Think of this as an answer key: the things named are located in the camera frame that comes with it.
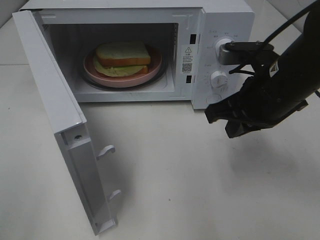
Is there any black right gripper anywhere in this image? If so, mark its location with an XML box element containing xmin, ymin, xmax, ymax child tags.
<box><xmin>204</xmin><ymin>74</ymin><xmax>309</xmax><ymax>138</ymax></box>

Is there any white round door button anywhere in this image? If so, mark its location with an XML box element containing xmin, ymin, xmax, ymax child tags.
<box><xmin>206</xmin><ymin>93</ymin><xmax>222</xmax><ymax>105</ymax></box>

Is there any white timer knob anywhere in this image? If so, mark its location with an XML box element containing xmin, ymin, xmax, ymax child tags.
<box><xmin>210</xmin><ymin>70</ymin><xmax>229</xmax><ymax>88</ymax></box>

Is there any pink round plate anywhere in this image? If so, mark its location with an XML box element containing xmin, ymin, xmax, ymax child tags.
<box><xmin>83</xmin><ymin>45</ymin><xmax>163</xmax><ymax>88</ymax></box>

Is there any toast sandwich with lettuce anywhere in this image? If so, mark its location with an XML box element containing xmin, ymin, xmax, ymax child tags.
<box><xmin>93</xmin><ymin>41</ymin><xmax>151</xmax><ymax>78</ymax></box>

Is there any white microwave door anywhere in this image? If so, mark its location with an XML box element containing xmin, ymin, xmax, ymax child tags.
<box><xmin>12</xmin><ymin>10</ymin><xmax>117</xmax><ymax>235</ymax></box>

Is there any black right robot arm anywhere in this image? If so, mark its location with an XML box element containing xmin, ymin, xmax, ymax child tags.
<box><xmin>204</xmin><ymin>1</ymin><xmax>320</xmax><ymax>138</ymax></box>

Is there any white upper power knob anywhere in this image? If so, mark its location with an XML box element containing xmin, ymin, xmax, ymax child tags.
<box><xmin>214</xmin><ymin>36</ymin><xmax>234</xmax><ymax>57</ymax></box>

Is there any glass microwave turntable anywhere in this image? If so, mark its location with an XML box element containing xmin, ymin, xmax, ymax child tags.
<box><xmin>81</xmin><ymin>63</ymin><xmax>167</xmax><ymax>90</ymax></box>

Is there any white microwave oven body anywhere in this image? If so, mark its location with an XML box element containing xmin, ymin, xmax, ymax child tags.
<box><xmin>19</xmin><ymin>0</ymin><xmax>255</xmax><ymax>109</ymax></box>

